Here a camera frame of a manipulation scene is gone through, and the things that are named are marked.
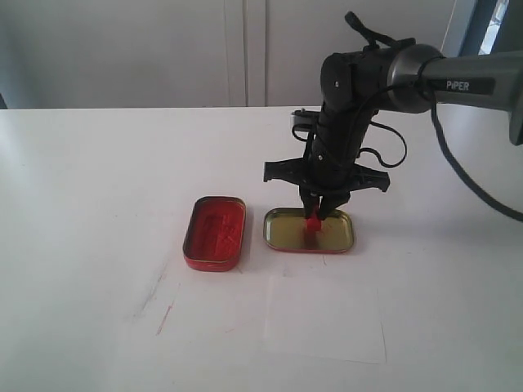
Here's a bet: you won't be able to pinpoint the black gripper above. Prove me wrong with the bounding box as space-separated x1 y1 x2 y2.
263 106 389 220

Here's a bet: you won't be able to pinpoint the red rubber stamp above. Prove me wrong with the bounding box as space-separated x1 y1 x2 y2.
305 207 322 233

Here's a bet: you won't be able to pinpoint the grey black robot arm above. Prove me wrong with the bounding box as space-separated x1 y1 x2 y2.
264 44 522 221

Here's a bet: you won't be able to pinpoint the red ink pad tin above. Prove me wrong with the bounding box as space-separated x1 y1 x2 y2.
182 196 247 272

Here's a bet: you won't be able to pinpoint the gold tin lid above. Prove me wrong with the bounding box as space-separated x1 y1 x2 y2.
262 207 355 254

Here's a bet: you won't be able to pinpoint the white paper sheet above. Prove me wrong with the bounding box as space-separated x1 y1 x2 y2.
263 276 387 364

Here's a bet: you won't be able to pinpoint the grey cabinet doors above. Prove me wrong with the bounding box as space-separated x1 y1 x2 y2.
1 1 456 109

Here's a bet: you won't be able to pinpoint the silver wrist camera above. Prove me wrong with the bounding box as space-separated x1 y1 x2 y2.
291 109 320 138

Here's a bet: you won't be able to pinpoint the black cable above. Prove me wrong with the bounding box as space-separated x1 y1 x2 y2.
343 11 523 222

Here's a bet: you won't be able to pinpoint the dark window frame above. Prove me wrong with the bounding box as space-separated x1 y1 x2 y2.
440 1 522 57

